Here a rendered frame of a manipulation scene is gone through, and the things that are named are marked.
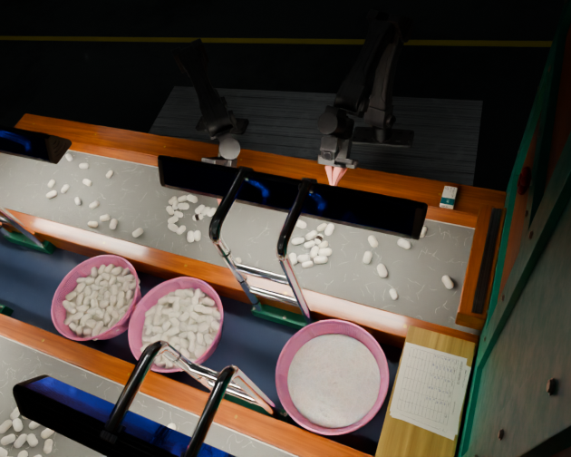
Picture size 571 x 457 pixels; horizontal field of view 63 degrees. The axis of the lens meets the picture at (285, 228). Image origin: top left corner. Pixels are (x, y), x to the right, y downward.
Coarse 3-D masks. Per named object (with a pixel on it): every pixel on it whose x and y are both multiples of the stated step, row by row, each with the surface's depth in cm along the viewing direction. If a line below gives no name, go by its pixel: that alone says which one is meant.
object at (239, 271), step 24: (240, 168) 104; (312, 192) 97; (216, 216) 97; (288, 216) 93; (216, 240) 97; (288, 240) 91; (240, 264) 108; (288, 264) 94; (264, 312) 128; (288, 312) 126
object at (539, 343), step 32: (544, 96) 84; (544, 128) 74; (544, 160) 71; (512, 192) 114; (544, 192) 67; (512, 224) 105; (544, 224) 52; (512, 256) 91; (544, 256) 54; (512, 288) 68; (544, 288) 50; (512, 320) 68; (544, 320) 46; (480, 352) 97; (512, 352) 62; (544, 352) 43; (480, 384) 93; (512, 384) 56; (544, 384) 35; (480, 416) 81; (512, 416) 46; (544, 416) 33; (480, 448) 64; (512, 448) 42; (544, 448) 33
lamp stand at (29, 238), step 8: (0, 208) 140; (0, 216) 149; (8, 216) 143; (0, 224) 157; (8, 224) 148; (16, 224) 146; (8, 232) 161; (16, 232) 163; (24, 232) 150; (32, 232) 152; (16, 240) 161; (24, 240) 160; (32, 240) 154; (40, 240) 155; (40, 248) 158; (48, 248) 157
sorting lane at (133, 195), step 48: (0, 192) 172; (96, 192) 162; (144, 192) 157; (144, 240) 146; (240, 240) 139; (336, 240) 132; (384, 240) 129; (432, 240) 126; (336, 288) 124; (384, 288) 122; (432, 288) 119
